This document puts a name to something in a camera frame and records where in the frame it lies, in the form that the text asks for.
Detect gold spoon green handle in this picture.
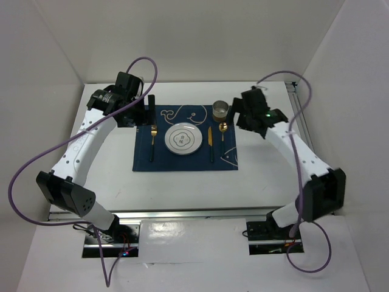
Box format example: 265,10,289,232
219,122,228,158

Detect gold knife green handle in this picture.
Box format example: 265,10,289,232
208,126,215,163

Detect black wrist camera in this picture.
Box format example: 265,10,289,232
241,88,269,112
114,72,144,99

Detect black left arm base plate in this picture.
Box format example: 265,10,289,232
91,221,139,246

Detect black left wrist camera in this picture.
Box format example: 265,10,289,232
114,72,144,99

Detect aluminium front rail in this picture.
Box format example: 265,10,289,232
47,206,335,222

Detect clear glass cup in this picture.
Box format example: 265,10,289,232
212,100,229,122

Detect aluminium right side rail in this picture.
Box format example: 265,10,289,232
285,81,332,207

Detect aluminium rail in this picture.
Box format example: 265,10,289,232
47,206,335,222
285,81,332,207

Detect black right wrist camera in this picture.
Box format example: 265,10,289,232
241,88,269,112

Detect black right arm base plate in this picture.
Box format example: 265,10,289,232
245,221,301,241

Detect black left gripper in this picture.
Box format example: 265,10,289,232
117,94,155,128

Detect gold fork green handle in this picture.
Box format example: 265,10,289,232
150,125,157,162

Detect white plate black rings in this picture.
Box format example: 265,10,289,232
164,122,202,156

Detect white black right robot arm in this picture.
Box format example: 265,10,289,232
227,97,346,238

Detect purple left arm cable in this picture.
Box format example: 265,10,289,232
8,56,159,287

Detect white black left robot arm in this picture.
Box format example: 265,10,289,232
36,85,156,243

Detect blue cloth with gold script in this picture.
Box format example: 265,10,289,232
133,105,238,172

